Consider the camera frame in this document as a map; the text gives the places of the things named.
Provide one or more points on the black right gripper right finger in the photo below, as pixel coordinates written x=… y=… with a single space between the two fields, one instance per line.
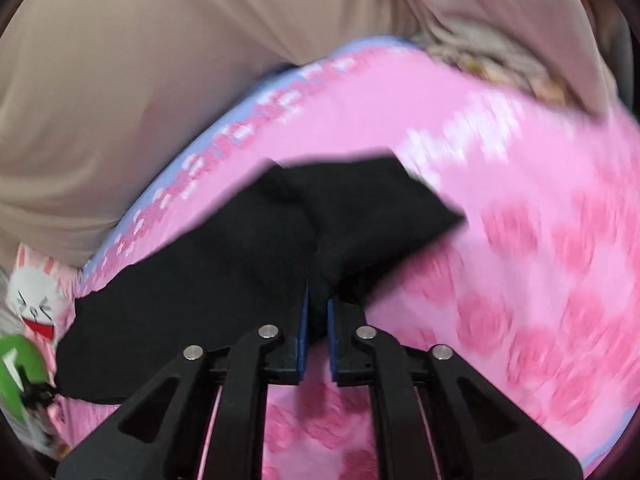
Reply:
x=434 y=415

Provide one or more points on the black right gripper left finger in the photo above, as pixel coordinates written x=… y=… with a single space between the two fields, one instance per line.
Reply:
x=202 y=416

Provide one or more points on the black knitted pants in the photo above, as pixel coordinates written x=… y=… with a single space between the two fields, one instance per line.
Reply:
x=296 y=237

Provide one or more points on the white rabbit cartoon pillow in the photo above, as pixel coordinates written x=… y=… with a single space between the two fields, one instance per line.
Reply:
x=38 y=304

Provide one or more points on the pink floral bed sheet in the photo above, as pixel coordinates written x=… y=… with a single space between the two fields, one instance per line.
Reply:
x=539 y=289

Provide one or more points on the beige hanging curtain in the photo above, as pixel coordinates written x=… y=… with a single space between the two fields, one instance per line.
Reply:
x=97 y=96

